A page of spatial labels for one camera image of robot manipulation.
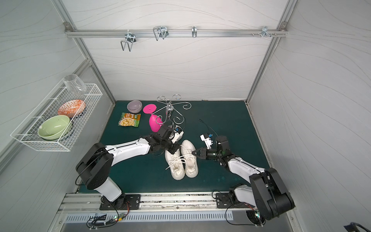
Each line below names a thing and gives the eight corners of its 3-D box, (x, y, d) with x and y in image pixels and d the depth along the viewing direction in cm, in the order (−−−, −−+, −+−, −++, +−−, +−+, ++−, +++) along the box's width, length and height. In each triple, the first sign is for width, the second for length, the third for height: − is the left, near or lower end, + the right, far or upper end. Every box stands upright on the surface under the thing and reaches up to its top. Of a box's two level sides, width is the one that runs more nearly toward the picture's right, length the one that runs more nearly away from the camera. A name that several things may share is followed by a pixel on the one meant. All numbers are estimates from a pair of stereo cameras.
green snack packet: (118, 127, 105) (117, 124, 103) (123, 115, 113) (122, 112, 110) (138, 127, 105) (137, 124, 103) (142, 115, 113) (141, 112, 110)
